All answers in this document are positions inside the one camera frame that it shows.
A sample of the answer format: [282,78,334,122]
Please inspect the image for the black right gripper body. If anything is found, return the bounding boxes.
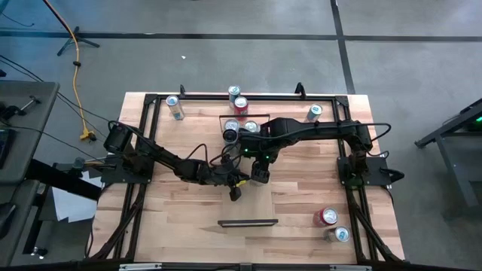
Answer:
[240,130,282,163]

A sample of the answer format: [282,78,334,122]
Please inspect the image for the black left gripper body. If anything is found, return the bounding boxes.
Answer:
[206,162,250,188]

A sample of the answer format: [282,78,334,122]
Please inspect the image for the red beverage can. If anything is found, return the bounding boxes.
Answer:
[233,96,250,121]
[313,206,339,228]

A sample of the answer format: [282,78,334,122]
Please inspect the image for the grey knob clamp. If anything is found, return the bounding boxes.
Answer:
[52,156,117,174]

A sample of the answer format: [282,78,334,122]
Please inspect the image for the white paper sheets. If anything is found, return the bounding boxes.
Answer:
[50,171,105,224]

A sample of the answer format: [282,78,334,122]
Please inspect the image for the black support beam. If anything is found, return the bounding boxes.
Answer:
[26,157,102,202]

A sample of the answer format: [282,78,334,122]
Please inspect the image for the black metal side stand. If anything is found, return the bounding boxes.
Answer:
[413,97,482,219]

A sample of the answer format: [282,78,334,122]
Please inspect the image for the grey side table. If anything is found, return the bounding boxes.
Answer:
[0,81,60,184]
[0,179,41,266]

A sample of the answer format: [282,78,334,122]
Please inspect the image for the silver floor caster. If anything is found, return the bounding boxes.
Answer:
[30,246,49,260]

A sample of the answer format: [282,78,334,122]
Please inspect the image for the black tripod stand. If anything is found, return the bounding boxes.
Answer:
[56,25,101,57]

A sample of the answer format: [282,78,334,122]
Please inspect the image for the black desk clamp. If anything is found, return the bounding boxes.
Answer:
[0,95,42,120]

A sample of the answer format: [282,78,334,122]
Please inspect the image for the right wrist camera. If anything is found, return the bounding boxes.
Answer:
[250,160,271,185]

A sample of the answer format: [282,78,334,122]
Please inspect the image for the wooden shelf black metal frame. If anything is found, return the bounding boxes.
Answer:
[217,112,280,229]

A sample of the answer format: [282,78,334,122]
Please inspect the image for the black aluminium table frame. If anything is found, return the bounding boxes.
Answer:
[85,83,407,271]

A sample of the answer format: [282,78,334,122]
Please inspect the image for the silver hinge bracket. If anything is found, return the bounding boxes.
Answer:
[330,264,372,271]
[118,263,163,271]

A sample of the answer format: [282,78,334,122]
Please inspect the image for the yellow power cable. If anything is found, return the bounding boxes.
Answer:
[41,0,97,142]

